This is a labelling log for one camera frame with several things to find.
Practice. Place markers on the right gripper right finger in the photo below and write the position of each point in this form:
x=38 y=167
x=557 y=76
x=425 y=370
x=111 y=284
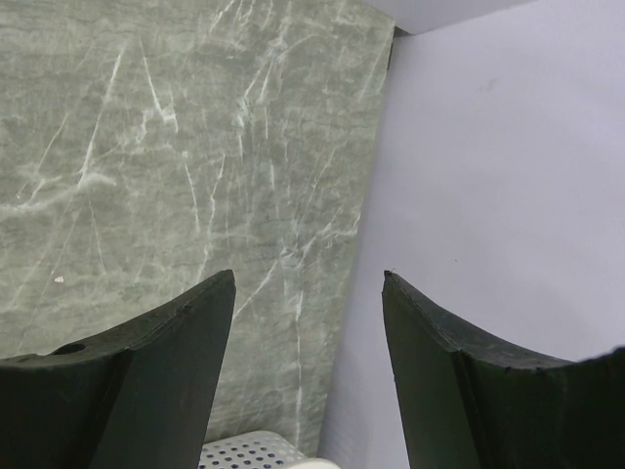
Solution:
x=469 y=399

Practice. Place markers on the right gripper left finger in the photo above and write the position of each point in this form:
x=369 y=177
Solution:
x=138 y=395

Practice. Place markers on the white plastic basket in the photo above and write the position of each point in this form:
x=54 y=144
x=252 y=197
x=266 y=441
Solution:
x=258 y=450

